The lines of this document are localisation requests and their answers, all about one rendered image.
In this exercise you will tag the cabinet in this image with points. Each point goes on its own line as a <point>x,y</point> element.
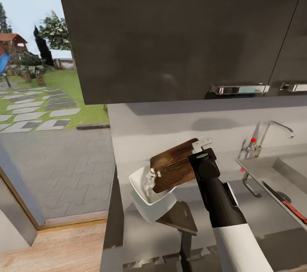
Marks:
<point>130,51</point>

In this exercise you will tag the bowl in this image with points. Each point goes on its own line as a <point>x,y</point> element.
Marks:
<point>138,180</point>

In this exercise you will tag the drop in sink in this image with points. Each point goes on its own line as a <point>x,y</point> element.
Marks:
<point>286,174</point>

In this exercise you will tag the fixed window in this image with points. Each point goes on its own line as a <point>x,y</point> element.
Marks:
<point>56,153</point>

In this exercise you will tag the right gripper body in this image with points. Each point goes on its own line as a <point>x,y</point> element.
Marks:
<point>193,156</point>

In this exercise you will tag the parer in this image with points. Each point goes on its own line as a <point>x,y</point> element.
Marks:
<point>298,214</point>

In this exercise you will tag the cutting board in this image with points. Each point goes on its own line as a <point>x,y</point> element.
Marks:
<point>174,167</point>

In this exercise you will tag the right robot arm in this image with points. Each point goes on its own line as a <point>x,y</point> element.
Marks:
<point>237,247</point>

